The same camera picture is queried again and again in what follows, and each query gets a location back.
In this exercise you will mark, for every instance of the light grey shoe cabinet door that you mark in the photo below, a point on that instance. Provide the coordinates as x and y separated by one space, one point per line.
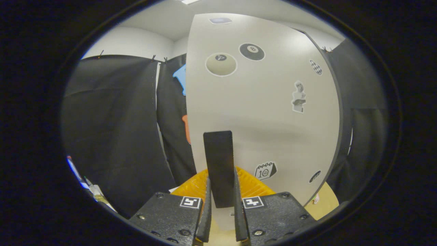
266 119

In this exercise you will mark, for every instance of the pink and green plush toy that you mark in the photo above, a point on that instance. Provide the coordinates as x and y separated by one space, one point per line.
316 199

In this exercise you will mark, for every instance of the long ceiling light panel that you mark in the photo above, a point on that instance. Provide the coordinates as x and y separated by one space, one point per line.
189 1

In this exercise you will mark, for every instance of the black backdrop cloth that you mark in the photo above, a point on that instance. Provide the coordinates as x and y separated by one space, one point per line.
109 136

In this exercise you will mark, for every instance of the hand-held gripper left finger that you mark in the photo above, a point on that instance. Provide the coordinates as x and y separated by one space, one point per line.
207 222

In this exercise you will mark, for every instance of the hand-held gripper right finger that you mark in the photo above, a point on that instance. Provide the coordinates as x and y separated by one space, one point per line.
239 222

